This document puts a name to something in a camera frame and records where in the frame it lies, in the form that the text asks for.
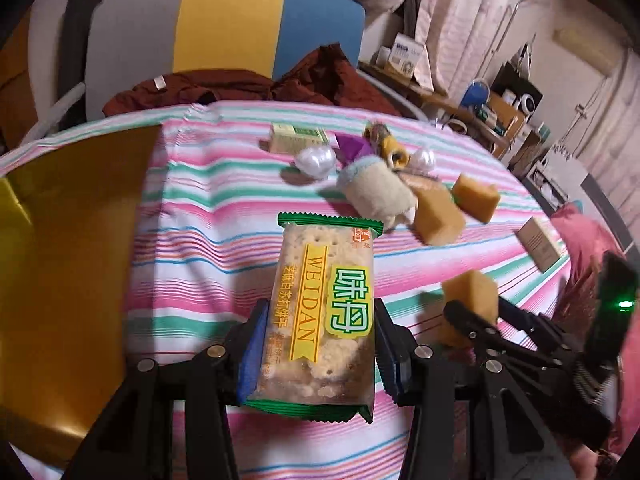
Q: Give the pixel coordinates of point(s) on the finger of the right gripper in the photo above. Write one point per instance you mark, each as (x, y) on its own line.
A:
(548, 337)
(480, 339)

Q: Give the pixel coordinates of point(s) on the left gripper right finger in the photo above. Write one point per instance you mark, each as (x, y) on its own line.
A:
(474, 415)

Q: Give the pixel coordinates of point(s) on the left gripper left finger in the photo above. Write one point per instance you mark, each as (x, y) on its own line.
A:
(132, 437)

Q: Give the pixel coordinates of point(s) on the yellow sponge block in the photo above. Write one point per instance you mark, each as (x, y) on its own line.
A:
(478, 293)

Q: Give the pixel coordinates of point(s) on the brown cardboard box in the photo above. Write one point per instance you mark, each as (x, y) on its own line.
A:
(540, 246)

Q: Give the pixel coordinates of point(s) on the tan sponge block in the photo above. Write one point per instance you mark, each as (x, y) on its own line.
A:
(439, 221)

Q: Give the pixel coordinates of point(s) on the yellow sponge wedge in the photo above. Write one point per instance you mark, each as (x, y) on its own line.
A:
(477, 199)

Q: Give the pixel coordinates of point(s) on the green Weidan cracker packet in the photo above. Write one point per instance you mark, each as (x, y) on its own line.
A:
(318, 353)

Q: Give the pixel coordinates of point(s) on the cream plush toy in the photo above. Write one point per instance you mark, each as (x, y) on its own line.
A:
(377, 193)

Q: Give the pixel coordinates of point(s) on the yellow patterned sock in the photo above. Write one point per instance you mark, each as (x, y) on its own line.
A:
(385, 145)

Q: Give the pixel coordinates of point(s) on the purple snack packet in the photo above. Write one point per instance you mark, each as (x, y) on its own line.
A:
(351, 148)

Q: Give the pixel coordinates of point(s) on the white plastic bag ball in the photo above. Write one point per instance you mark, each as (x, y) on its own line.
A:
(316, 162)

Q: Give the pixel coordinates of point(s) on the small green white box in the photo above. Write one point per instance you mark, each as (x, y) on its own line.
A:
(288, 139)

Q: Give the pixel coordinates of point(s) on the pink cloth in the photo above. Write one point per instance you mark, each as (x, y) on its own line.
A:
(586, 241)

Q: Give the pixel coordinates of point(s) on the wooden side table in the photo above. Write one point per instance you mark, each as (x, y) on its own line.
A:
(419, 97)

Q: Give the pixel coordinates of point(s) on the gold metal tin box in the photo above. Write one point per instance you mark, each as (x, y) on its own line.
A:
(67, 231)

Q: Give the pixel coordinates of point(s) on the small white fan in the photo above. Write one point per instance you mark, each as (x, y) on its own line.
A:
(527, 105)

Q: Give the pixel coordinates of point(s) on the blue round container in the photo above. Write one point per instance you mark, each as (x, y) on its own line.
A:
(476, 94)

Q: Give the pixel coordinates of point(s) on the black shelf box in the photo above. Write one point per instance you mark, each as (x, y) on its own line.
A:
(508, 78)

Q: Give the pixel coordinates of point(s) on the white blue product box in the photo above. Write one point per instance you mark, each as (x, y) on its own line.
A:
(405, 54)

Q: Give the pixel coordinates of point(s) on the dark red garment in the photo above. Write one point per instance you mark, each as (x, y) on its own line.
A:
(324, 76)

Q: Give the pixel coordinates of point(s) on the grey yellow blue chair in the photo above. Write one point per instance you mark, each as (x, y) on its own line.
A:
(133, 40)

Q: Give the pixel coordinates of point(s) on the black rolled mat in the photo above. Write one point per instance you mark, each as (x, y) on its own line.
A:
(73, 45)

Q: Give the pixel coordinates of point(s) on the wall air conditioner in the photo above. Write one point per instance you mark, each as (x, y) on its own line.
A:
(599, 54)

